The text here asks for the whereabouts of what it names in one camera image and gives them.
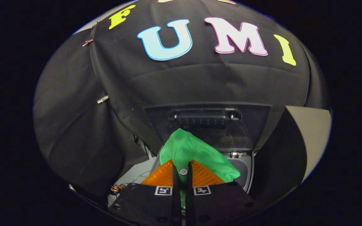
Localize glass washing machine lid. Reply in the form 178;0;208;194
144;102;272;152

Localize black backdrop cloth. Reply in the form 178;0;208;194
33;0;331;201

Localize orange and black cables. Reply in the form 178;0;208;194
109;184;128;196

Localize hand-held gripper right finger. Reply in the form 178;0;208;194
186;159;260;226

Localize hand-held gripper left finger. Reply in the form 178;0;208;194
108;159;181;226

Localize green polo shirt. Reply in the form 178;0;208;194
160;128;241;209

